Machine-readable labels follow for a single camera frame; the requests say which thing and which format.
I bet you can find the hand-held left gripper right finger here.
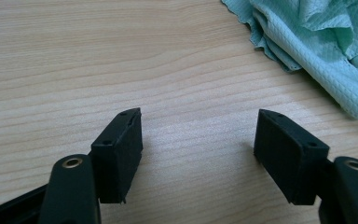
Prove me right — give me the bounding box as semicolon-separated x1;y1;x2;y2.
254;108;331;206

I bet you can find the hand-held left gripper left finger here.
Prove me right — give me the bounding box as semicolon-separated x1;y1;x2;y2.
90;107;145;205

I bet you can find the teal cloth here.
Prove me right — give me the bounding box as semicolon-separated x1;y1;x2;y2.
220;0;358;120

